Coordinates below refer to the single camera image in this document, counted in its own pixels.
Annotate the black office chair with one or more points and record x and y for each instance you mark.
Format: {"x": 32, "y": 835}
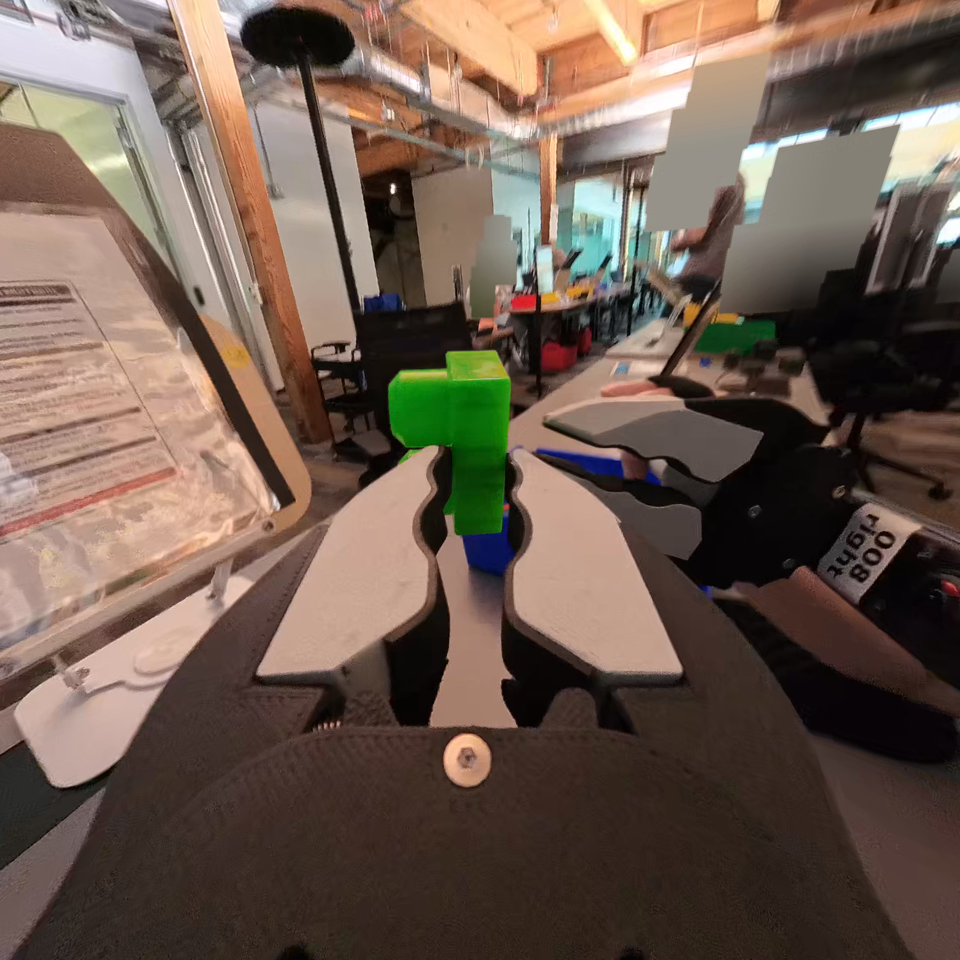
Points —
{"x": 885, "y": 360}
{"x": 409, "y": 352}

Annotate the yellow smiley sticker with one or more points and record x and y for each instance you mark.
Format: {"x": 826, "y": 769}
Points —
{"x": 237, "y": 357}

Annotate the silver ventilation duct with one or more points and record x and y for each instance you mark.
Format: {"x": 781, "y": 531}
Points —
{"x": 405, "y": 75}

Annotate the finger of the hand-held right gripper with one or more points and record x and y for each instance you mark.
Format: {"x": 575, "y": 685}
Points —
{"x": 667, "y": 521}
{"x": 660, "y": 427}

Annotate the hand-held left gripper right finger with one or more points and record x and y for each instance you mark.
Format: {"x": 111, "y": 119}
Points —
{"x": 592, "y": 592}

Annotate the black instruction sheet board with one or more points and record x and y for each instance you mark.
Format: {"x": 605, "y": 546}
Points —
{"x": 75, "y": 375}

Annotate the green toy brick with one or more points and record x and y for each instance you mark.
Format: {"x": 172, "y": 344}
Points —
{"x": 465, "y": 420}

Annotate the white tablet stand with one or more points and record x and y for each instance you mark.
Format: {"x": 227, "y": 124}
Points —
{"x": 82, "y": 727}

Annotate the person's right hand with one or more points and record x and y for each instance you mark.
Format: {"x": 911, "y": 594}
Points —
{"x": 635, "y": 465}

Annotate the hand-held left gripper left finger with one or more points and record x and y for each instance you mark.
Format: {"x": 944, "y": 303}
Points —
{"x": 352, "y": 585}

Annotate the blue fabric bag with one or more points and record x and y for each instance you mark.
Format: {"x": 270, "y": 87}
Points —
{"x": 382, "y": 302}

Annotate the wooden support post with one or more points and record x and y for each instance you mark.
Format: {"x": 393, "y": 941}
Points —
{"x": 240, "y": 187}

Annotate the person's right forearm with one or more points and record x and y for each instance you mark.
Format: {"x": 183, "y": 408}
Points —
{"x": 847, "y": 630}

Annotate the blue plastic bin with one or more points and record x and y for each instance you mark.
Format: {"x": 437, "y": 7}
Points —
{"x": 487, "y": 555}

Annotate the green storage bin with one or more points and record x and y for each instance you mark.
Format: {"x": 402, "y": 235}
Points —
{"x": 735, "y": 337}

